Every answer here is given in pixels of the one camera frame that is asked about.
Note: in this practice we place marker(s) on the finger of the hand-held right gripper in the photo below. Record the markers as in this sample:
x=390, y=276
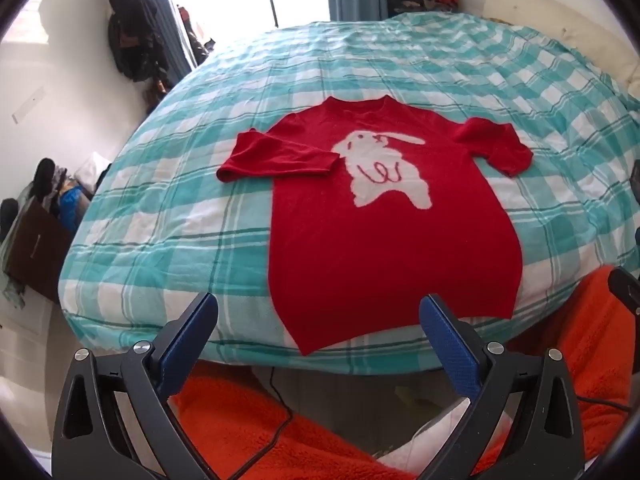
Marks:
x=625, y=290

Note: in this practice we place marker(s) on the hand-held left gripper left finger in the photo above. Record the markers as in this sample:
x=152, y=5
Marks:
x=192, y=340

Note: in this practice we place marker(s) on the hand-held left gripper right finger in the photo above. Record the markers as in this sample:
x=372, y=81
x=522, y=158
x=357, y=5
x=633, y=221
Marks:
x=450, y=345

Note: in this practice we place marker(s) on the red sweater with white rabbit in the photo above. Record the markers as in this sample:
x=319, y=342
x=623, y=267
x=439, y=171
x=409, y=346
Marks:
x=380, y=250

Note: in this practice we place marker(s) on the dark bundle of clothes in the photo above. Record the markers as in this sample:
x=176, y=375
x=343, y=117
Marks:
x=197, y=40

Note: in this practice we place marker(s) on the dark hanging clothes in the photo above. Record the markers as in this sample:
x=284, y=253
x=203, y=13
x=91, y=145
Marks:
x=130, y=25

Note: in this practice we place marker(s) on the white cloth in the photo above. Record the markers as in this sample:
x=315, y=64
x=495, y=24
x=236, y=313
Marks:
x=420, y=440

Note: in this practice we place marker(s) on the teal plaid bed blanket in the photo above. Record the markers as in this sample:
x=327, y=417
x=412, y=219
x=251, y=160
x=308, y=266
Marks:
x=200, y=240

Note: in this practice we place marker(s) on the orange fleece clothing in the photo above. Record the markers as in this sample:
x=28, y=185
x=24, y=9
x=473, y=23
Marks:
x=325, y=450

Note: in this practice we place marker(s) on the blue bag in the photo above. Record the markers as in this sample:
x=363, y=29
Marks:
x=72, y=205

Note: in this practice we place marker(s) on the brown cabinet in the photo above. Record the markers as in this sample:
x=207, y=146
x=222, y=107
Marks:
x=35, y=250

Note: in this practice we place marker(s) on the white bag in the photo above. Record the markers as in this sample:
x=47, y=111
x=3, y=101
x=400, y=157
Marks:
x=92, y=170

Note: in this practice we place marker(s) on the black padded object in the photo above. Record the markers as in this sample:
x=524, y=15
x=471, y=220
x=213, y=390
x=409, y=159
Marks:
x=45, y=172
x=7, y=215

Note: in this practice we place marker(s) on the white wall plate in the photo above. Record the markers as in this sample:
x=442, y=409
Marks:
x=27, y=105

